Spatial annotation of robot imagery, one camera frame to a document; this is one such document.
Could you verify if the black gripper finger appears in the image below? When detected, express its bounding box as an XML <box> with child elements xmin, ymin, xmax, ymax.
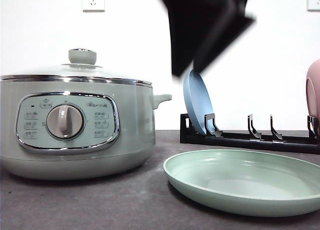
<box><xmin>163</xmin><ymin>0</ymin><xmax>233</xmax><ymax>77</ymax></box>
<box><xmin>193</xmin><ymin>16</ymin><xmax>255</xmax><ymax>72</ymax></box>

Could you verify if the glass steamer lid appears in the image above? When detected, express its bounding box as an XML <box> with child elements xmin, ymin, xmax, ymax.
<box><xmin>0</xmin><ymin>49</ymin><xmax>153</xmax><ymax>86</ymax></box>

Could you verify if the green plate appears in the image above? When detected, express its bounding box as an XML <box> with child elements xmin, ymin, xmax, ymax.
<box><xmin>163</xmin><ymin>149</ymin><xmax>320</xmax><ymax>217</ymax></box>

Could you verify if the blue plate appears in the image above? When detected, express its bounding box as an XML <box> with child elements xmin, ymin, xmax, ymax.
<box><xmin>183</xmin><ymin>70</ymin><xmax>214</xmax><ymax>135</ymax></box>

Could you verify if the pink plate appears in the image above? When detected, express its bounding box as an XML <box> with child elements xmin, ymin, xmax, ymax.
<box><xmin>306</xmin><ymin>59</ymin><xmax>320</xmax><ymax>135</ymax></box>

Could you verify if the black plate rack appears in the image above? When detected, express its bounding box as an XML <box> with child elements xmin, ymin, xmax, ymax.
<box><xmin>180</xmin><ymin>113</ymin><xmax>320</xmax><ymax>154</ymax></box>

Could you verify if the green electric steamer pot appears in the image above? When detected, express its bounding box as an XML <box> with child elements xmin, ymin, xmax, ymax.
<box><xmin>0</xmin><ymin>75</ymin><xmax>172</xmax><ymax>181</ymax></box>

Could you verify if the white wall socket right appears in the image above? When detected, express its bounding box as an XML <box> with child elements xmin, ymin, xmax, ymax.
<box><xmin>307</xmin><ymin>0</ymin><xmax>320</xmax><ymax>12</ymax></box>

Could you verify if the white wall socket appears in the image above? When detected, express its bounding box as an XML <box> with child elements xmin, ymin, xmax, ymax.
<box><xmin>82</xmin><ymin>0</ymin><xmax>105</xmax><ymax>13</ymax></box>
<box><xmin>307</xmin><ymin>0</ymin><xmax>320</xmax><ymax>12</ymax></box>

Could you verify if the white wall socket left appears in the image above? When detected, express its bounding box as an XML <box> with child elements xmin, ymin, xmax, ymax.
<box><xmin>82</xmin><ymin>0</ymin><xmax>105</xmax><ymax>13</ymax></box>

